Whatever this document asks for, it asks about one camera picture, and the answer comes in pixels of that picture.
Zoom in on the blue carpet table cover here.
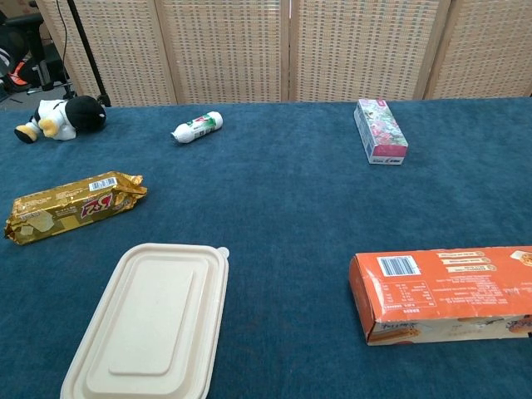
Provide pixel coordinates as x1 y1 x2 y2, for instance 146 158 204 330
0 96 532 399

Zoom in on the floral print carton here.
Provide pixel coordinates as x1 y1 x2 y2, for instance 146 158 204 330
353 98 409 166

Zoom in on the gold biscuit packet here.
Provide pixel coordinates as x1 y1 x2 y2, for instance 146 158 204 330
3 170 149 246

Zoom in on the small white bottle green label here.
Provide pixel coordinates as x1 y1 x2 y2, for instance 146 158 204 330
170 111 224 145

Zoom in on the woven folding screen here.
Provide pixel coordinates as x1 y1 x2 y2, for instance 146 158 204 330
35 0 532 108

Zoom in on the beige lidded food container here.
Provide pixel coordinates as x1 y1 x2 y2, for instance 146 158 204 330
60 243 230 399

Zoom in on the black office chair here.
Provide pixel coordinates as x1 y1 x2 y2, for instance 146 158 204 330
0 11 74 101

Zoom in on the orange cardboard box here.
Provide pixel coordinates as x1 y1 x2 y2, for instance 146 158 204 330
347 245 532 347

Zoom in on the black and white plush toy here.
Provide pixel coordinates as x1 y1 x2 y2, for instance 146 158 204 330
14 95 107 145

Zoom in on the black tripod stand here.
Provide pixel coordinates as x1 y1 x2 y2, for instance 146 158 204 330
66 0 112 108

